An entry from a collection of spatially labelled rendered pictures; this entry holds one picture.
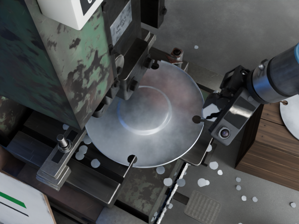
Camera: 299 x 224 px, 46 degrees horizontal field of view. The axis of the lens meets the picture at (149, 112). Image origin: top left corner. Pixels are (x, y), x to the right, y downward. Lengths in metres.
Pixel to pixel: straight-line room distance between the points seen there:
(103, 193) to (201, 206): 0.63
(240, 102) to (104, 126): 0.32
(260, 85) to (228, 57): 1.28
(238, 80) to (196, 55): 1.18
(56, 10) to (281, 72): 0.40
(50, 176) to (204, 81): 0.51
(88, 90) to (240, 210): 1.22
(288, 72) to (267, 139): 0.77
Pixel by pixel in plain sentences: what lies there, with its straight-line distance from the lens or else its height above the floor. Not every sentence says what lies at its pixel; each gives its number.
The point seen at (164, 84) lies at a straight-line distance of 0.88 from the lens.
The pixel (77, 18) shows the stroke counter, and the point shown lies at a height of 1.31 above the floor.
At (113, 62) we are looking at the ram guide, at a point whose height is 1.08.
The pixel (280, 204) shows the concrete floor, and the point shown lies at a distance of 1.66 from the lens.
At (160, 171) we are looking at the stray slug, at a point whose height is 0.65.
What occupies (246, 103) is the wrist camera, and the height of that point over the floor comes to 0.95.
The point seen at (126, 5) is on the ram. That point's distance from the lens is 0.61.
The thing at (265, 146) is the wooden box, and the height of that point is 0.33.
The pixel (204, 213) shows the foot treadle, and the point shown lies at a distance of 1.41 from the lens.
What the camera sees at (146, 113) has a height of 0.79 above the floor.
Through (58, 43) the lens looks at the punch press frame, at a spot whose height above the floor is 1.25.
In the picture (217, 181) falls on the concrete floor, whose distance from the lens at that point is 1.62.
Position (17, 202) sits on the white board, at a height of 0.39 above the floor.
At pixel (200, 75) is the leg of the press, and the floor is 0.64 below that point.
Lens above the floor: 1.53
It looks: 64 degrees down
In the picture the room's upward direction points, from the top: straight up
